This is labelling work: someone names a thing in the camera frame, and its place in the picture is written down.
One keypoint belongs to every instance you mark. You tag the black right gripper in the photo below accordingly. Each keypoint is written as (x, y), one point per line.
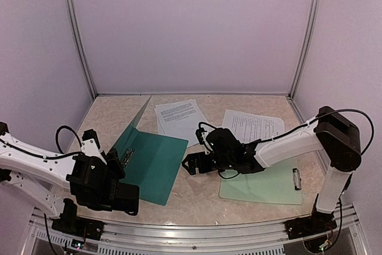
(191, 157)

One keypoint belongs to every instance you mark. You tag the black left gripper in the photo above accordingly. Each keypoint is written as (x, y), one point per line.
(113, 158)

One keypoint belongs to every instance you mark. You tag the dark green folder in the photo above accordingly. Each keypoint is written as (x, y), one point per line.
(155, 164)

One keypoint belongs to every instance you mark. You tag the printed paper stack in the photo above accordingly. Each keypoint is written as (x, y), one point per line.
(180, 120)

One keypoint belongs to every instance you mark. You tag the printed paper sheet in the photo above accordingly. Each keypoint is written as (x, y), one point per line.
(248, 127)

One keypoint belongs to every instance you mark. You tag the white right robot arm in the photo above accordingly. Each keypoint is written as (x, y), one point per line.
(329, 132)

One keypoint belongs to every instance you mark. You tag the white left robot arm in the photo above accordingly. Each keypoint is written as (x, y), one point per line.
(47, 178)

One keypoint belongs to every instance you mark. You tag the metal folder clip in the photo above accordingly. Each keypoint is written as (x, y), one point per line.
(128, 157)

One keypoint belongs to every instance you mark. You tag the light green clipboard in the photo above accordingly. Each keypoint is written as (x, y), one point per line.
(277, 184)

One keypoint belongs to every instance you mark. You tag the front aluminium rail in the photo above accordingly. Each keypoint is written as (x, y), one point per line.
(133, 238)

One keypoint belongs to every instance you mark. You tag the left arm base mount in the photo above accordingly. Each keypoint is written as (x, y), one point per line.
(69, 223)

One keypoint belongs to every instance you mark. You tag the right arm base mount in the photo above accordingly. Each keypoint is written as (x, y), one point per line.
(313, 224)

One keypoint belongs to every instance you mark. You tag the left aluminium frame post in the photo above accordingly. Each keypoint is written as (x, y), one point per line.
(77, 38)

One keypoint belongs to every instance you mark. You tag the aluminium frame post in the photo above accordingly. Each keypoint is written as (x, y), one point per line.
(77, 38)
(308, 35)

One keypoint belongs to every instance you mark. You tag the right aluminium frame post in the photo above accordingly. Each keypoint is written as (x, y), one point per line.
(308, 35)

